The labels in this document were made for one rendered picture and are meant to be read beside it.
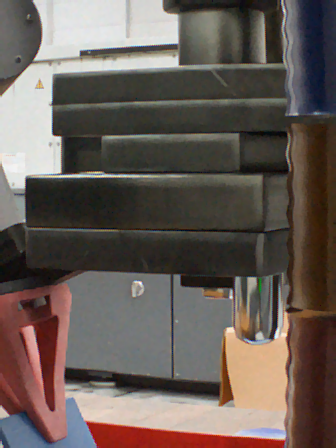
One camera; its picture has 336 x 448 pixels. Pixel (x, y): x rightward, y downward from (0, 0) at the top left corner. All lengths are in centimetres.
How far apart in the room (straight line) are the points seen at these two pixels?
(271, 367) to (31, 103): 351
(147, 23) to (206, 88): 767
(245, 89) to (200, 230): 6
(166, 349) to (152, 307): 21
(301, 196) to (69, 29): 829
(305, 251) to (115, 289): 569
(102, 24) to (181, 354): 320
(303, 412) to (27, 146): 600
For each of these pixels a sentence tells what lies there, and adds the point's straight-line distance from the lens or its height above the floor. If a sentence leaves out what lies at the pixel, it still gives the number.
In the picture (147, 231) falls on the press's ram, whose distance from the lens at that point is 45.
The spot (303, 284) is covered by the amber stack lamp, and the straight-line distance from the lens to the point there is 22.
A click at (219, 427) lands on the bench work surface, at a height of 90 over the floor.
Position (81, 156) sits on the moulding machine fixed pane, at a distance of 603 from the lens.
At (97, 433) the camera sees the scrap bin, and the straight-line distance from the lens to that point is 87.
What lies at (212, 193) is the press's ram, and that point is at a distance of 44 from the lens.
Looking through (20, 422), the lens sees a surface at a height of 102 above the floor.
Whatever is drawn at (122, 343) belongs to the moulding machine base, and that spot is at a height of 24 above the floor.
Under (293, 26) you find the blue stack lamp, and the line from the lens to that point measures 23.
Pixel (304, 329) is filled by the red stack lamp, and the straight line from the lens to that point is 23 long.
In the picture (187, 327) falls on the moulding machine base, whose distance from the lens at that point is 573.
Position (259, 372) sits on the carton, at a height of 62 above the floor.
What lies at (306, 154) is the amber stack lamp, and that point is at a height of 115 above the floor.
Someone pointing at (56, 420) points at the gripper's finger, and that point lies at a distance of 60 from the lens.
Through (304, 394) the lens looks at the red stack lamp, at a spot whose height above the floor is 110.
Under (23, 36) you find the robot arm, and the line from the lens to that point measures 55.
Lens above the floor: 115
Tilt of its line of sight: 3 degrees down
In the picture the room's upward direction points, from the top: 1 degrees counter-clockwise
